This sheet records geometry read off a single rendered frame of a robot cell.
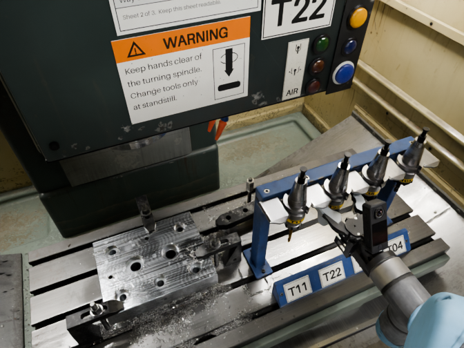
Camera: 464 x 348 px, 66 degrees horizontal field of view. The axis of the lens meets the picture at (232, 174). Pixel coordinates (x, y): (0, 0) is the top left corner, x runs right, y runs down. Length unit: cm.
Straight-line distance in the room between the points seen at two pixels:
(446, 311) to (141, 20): 45
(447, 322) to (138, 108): 42
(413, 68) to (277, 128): 84
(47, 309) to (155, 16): 91
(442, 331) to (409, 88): 113
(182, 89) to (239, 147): 147
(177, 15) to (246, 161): 147
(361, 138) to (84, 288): 123
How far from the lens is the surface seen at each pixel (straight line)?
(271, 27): 46
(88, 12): 39
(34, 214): 183
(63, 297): 115
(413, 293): 81
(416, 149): 97
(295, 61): 50
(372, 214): 79
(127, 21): 40
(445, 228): 146
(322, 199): 85
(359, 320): 126
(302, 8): 47
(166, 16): 40
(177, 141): 135
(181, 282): 98
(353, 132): 170
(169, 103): 45
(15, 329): 148
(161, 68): 42
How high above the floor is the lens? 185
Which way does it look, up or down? 46 degrees down
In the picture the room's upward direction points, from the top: straight up
